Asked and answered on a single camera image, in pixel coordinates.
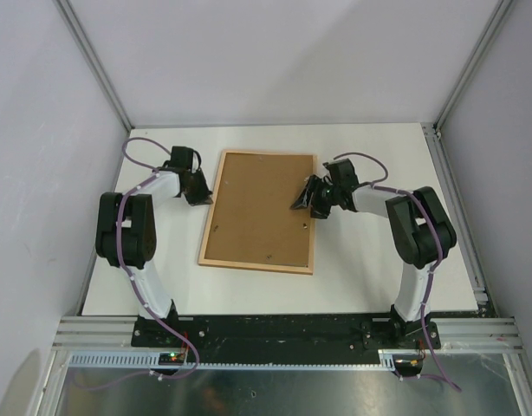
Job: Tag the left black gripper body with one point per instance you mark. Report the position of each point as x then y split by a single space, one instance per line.
198 192

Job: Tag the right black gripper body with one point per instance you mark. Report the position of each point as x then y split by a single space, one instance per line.
326 196

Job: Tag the brown frame backing board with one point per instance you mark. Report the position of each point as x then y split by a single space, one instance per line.
257 208

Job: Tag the wooden picture frame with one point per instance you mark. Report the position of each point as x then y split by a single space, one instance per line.
205 260

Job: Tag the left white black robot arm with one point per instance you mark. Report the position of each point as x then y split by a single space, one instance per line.
126 234

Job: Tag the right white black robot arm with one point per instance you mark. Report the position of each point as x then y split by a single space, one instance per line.
422 236

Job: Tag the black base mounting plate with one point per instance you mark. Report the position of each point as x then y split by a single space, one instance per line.
327 338

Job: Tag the grey slotted cable duct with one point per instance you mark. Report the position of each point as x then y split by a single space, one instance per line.
166 360

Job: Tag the aluminium front rail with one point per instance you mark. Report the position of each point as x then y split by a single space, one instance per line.
458 335

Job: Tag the left aluminium corner post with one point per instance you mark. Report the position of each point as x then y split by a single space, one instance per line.
90 55

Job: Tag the aluminium corner post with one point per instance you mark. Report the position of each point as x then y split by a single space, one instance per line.
484 42
90 55

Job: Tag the right aluminium corner post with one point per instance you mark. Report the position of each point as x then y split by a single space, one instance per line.
484 42

